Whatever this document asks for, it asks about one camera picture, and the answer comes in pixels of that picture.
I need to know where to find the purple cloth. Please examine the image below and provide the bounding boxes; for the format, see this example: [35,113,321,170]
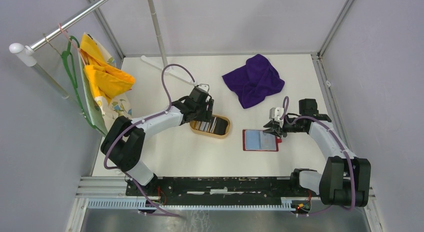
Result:
[222,54,285,109]

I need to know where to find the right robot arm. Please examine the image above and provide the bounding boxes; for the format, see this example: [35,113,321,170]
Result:
[264,97,371,209]

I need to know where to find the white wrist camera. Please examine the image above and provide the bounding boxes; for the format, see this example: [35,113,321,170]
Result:
[269,107,286,122]
[198,83,210,93]

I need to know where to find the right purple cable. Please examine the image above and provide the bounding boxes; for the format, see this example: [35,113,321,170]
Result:
[281,96,357,216]

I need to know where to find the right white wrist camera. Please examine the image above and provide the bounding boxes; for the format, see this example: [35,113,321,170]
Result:
[269,107,286,122]

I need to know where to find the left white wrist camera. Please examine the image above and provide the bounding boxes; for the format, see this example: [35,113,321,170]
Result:
[198,83,210,93]

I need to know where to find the metal clothes rack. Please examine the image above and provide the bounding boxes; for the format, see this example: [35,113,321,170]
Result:
[9,0,196,105]

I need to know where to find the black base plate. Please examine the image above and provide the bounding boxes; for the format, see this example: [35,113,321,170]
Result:
[142,177,318,206]

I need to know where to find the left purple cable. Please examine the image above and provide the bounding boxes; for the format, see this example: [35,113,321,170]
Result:
[103,63,198,218]

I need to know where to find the cards in tray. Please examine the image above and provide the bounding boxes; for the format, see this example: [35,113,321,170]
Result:
[194,118,218,133]

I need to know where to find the purple cable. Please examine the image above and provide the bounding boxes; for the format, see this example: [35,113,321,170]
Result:
[103,63,198,218]
[281,96,357,216]

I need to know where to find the white slotted cable duct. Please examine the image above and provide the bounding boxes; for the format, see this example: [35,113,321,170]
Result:
[86,198,294,212]

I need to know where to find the red leather card holder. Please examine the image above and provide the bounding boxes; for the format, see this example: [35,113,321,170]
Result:
[242,130,282,152]

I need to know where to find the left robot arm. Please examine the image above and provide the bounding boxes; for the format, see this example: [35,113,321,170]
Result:
[100,86,214,196]

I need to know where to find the patterned cream cloth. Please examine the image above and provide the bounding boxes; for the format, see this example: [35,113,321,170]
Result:
[80,33,132,132]

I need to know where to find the green clothes hanger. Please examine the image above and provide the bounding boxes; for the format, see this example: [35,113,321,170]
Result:
[61,35,107,136]

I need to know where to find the yellow cloth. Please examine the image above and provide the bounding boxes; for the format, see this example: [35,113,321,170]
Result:
[80,33,136,103]

